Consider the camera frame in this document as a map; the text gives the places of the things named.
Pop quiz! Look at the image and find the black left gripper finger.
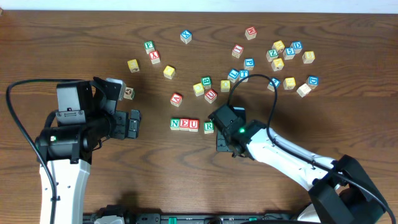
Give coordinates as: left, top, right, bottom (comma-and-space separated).
92, 77, 118, 114
127, 110, 141, 139

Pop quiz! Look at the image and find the green R wooden block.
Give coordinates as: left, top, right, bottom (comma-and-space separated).
203, 121, 215, 134

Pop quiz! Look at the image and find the red u wooden block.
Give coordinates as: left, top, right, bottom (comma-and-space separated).
188, 119, 200, 132
205, 89, 218, 103

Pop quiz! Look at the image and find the green N wooden block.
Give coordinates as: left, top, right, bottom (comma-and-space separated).
170, 118, 180, 130

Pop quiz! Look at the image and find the red E wooden block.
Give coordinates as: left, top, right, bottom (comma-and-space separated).
179, 118, 190, 131

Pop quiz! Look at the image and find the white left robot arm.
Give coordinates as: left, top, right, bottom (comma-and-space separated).
35, 77, 141, 223

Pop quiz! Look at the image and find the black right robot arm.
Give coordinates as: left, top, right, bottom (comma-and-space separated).
213, 117, 397, 223

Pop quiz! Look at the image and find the soccer ball J wooden block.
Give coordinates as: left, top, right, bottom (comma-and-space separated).
124, 87, 135, 100

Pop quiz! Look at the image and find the yellow acorn wooden block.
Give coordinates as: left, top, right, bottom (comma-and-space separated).
127, 59, 139, 73

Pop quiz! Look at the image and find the red A wooden block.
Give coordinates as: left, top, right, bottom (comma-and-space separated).
170, 93, 183, 107

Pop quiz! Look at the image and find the red Y wooden block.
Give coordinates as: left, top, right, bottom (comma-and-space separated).
149, 50, 160, 64

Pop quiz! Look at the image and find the yellow O wooden block left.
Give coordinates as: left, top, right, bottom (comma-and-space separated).
164, 65, 175, 79

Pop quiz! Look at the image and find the green F wooden block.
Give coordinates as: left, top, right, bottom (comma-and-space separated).
144, 40, 155, 54

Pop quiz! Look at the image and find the green B wooden block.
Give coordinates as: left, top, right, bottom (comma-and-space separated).
201, 76, 212, 90

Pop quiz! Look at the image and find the blue L wooden block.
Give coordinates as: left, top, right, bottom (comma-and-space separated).
228, 69, 239, 83

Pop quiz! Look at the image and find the blue T wooden block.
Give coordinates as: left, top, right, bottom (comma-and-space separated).
239, 70, 249, 82

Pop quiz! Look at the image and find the blue 2 wooden block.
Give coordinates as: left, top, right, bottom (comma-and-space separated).
267, 77, 280, 92

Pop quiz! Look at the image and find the blue P wooden block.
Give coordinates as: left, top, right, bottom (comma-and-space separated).
244, 58, 255, 70

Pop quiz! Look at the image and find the yellow S wooden block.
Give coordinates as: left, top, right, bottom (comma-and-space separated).
283, 77, 296, 90

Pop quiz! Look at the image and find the blue X wooden block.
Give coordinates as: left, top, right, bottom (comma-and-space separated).
180, 30, 192, 44

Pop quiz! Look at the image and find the red I wooden block upper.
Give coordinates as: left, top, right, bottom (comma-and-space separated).
231, 44, 244, 58

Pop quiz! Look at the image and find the plain top 3 wooden block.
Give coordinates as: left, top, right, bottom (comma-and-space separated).
297, 83, 312, 98

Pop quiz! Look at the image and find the yellow brush side wooden block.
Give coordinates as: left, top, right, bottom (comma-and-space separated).
271, 58, 284, 72

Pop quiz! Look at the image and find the green Z wooden block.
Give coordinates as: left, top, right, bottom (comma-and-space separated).
266, 49, 279, 62

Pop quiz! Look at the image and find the blue D wooden block lower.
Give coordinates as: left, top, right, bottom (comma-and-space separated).
306, 76, 319, 90

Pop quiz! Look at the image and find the blue d wooden block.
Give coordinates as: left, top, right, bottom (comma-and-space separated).
306, 76, 319, 90
290, 41, 303, 54

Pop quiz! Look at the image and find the blue 5 wooden block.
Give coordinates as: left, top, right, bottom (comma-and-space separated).
283, 47, 295, 60

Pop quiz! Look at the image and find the yellow soccer side wooden block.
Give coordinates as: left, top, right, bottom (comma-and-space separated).
272, 40, 285, 54

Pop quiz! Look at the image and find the red top far wooden block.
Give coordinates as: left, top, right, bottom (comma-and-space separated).
245, 26, 257, 40

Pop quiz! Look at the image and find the yellow 8 wooden block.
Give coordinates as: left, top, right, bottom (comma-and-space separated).
302, 51, 315, 64

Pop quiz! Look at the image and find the blue D wooden block upper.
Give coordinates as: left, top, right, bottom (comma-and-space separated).
290, 41, 303, 54

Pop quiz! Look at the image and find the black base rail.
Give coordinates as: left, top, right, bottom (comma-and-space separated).
82, 205, 304, 224

